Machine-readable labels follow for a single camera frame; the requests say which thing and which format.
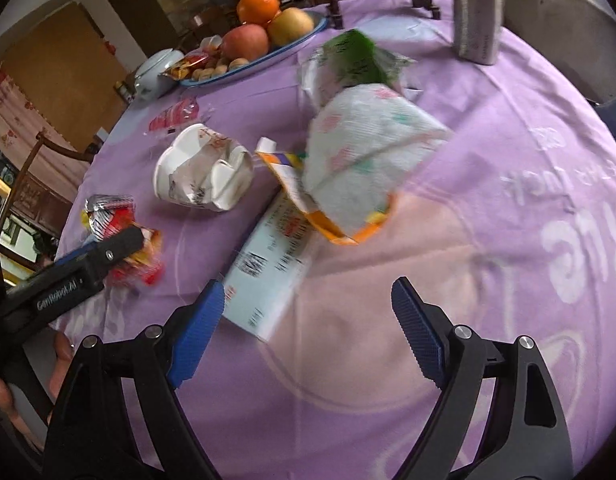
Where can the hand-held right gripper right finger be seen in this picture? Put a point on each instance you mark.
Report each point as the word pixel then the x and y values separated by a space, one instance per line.
pixel 417 330

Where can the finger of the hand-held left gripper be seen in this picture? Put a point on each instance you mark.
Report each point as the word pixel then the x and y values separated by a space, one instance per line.
pixel 118 247
pixel 73 258

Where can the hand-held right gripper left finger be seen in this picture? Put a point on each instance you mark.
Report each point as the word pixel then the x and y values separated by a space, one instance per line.
pixel 200 330

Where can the red foil snack wrapper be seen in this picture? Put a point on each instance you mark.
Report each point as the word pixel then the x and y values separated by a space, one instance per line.
pixel 110 220

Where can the white printed leaflet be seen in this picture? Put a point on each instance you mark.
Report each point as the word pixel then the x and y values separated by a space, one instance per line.
pixel 268 265

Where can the crushed white paper cup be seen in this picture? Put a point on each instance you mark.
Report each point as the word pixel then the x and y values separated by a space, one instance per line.
pixel 198 170

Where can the orange cardboard box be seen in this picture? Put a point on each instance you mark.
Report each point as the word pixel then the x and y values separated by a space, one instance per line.
pixel 333 228

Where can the white patterned paper towel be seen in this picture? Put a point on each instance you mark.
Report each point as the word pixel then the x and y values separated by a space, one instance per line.
pixel 368 160

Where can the green tea packet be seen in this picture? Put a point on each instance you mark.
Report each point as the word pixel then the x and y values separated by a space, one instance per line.
pixel 353 60

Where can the person's left hand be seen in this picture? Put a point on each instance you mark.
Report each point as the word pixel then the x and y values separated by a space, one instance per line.
pixel 62 360

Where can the wooden chair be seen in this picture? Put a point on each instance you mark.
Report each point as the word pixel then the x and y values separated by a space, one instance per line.
pixel 63 149

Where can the red clear plastic wrapper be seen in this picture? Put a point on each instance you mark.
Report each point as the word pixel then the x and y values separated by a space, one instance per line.
pixel 173 115

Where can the pink printed curtain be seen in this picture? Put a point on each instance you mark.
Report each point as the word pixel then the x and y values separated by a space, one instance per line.
pixel 18 120

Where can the white lidded bowl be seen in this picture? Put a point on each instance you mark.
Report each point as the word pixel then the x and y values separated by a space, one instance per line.
pixel 153 72

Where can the red yellow snack packet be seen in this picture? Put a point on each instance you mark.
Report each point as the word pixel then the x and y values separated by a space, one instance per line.
pixel 185 66

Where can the brown wooden door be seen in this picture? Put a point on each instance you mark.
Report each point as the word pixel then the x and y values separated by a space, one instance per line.
pixel 63 60

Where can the pile of walnuts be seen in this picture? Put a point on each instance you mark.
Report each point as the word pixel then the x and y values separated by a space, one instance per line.
pixel 208 74

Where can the small white jelly cup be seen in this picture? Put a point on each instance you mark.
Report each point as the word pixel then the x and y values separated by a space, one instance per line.
pixel 210 42

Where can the red apple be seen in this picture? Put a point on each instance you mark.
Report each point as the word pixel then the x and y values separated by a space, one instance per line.
pixel 245 42

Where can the blue-rimmed oval plate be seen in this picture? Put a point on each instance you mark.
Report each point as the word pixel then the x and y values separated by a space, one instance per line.
pixel 288 52

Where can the orange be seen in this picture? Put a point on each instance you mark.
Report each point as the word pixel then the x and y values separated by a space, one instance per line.
pixel 258 7

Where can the yellow pear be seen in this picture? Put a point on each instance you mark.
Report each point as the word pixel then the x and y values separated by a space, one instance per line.
pixel 290 25

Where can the metal bottle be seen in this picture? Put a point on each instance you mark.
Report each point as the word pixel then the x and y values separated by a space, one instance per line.
pixel 477 10

